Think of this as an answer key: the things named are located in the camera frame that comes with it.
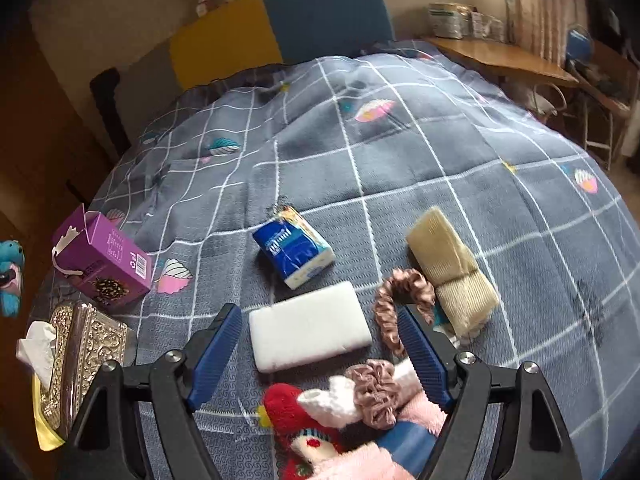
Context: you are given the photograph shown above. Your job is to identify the white foam block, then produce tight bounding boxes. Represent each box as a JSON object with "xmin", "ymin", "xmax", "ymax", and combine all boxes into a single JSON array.
[{"xmin": 248, "ymin": 280, "xmax": 373, "ymax": 373}]

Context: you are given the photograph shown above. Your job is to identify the white metal chair frame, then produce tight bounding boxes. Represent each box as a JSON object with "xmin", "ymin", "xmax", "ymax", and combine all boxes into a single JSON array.
[{"xmin": 529, "ymin": 82, "xmax": 567, "ymax": 122}]

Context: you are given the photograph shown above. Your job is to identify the brown satin scrunchie headband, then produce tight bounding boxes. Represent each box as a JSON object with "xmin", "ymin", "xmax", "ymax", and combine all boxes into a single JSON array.
[{"xmin": 372, "ymin": 267, "xmax": 437, "ymax": 358}]

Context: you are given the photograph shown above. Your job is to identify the white tissue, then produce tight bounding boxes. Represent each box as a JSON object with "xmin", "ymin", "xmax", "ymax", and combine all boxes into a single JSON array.
[{"xmin": 16, "ymin": 321, "xmax": 57, "ymax": 391}]

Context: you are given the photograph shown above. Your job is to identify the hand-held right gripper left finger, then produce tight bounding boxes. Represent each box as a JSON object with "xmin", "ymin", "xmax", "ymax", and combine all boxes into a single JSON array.
[{"xmin": 55, "ymin": 303, "xmax": 243, "ymax": 480}]

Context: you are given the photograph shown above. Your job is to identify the blue plush toy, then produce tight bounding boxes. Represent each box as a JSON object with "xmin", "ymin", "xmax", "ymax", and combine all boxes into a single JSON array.
[{"xmin": 0, "ymin": 240, "xmax": 26, "ymax": 318}]

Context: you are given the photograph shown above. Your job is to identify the blue tissue packet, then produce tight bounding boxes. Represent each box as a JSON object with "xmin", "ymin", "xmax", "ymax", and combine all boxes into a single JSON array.
[{"xmin": 251, "ymin": 208, "xmax": 336, "ymax": 291}]

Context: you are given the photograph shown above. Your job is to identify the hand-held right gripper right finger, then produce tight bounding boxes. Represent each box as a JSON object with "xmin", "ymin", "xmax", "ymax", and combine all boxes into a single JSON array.
[{"xmin": 397, "ymin": 304, "xmax": 583, "ymax": 480}]

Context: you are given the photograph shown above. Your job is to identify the grey yellow blue headboard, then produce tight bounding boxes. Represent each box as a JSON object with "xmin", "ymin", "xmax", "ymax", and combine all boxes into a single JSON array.
[{"xmin": 115, "ymin": 0, "xmax": 396, "ymax": 146}]

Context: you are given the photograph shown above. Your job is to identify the red plush sock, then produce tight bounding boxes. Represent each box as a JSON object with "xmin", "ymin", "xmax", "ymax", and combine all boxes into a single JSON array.
[{"xmin": 262, "ymin": 382, "xmax": 347, "ymax": 480}]

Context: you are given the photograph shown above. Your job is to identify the gold embossed tissue box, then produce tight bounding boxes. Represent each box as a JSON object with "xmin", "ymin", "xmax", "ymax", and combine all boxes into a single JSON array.
[{"xmin": 37, "ymin": 300, "xmax": 130, "ymax": 441}]

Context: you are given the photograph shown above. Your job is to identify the wooden desk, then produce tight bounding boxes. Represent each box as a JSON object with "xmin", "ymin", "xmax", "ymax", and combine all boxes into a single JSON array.
[{"xmin": 570, "ymin": 40, "xmax": 640, "ymax": 171}]

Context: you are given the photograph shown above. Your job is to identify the purple carton box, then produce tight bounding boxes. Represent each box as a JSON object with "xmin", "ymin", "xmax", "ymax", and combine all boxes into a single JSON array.
[{"xmin": 51, "ymin": 205, "xmax": 153, "ymax": 310}]

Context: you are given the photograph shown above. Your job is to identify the blue cloth item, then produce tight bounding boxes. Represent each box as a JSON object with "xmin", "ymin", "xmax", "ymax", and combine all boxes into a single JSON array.
[{"xmin": 375, "ymin": 420, "xmax": 439, "ymax": 477}]

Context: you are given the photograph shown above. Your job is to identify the wooden side table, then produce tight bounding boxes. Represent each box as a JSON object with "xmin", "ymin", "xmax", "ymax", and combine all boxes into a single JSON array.
[{"xmin": 420, "ymin": 35, "xmax": 581, "ymax": 91}]

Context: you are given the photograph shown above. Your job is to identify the small white boxes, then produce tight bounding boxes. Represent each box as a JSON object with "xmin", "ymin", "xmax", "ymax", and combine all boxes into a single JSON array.
[{"xmin": 470, "ymin": 10, "xmax": 507, "ymax": 44}]

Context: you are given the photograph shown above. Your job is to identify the dusty pink scrunchie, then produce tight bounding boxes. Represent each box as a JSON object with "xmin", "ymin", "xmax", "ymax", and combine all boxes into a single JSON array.
[{"xmin": 345, "ymin": 359, "xmax": 401, "ymax": 430}]

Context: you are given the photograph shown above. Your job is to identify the pink fluffy sock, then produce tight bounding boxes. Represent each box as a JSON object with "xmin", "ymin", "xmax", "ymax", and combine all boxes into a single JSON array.
[{"xmin": 396, "ymin": 376, "xmax": 449, "ymax": 437}]

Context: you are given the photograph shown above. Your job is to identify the black bed post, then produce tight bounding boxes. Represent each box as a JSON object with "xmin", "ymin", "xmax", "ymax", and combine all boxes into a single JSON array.
[{"xmin": 90, "ymin": 67, "xmax": 132, "ymax": 157}]

